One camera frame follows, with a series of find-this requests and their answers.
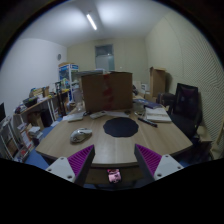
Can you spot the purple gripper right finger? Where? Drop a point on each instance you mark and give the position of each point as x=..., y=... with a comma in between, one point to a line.
x=153, y=165

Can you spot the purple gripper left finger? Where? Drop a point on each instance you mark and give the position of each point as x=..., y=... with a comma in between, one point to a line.
x=74, y=168

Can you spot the grey computer mouse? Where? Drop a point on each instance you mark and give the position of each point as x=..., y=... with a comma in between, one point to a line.
x=80, y=134

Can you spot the dark round mouse pad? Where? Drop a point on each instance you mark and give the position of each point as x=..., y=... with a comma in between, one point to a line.
x=120, y=127

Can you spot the pink phone screen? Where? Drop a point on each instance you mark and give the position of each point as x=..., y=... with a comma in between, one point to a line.
x=114, y=175

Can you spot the black marker pen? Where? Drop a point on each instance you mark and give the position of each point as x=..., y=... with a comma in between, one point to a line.
x=148, y=122

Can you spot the white paper sheet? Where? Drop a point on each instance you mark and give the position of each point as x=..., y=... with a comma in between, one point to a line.
x=73, y=117

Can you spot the open white notebook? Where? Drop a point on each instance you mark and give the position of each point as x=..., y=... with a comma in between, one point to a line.
x=157, y=115

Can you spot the blue book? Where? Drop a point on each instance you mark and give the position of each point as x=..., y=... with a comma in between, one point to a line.
x=152, y=105

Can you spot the white remote control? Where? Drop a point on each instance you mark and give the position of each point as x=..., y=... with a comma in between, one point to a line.
x=98, y=115

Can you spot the wooden side desk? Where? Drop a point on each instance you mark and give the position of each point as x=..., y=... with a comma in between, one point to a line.
x=39, y=112

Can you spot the black office chair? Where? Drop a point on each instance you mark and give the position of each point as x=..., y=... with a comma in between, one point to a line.
x=185, y=111

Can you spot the white bookshelf with books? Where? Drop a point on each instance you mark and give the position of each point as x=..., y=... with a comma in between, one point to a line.
x=14, y=146

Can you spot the large brown cardboard box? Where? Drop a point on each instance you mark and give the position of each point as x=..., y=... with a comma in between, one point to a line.
x=107, y=91

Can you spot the tall cardboard box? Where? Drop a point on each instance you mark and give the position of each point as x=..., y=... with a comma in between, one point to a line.
x=157, y=80

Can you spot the blue white storage shelf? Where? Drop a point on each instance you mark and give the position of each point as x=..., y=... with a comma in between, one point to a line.
x=68, y=76

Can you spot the grey window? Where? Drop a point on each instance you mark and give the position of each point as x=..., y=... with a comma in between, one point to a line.
x=104, y=57

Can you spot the ceiling fluorescent light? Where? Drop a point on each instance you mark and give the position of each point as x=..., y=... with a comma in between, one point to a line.
x=91, y=21

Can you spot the round wall clock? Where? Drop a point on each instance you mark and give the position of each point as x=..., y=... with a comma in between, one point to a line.
x=59, y=56

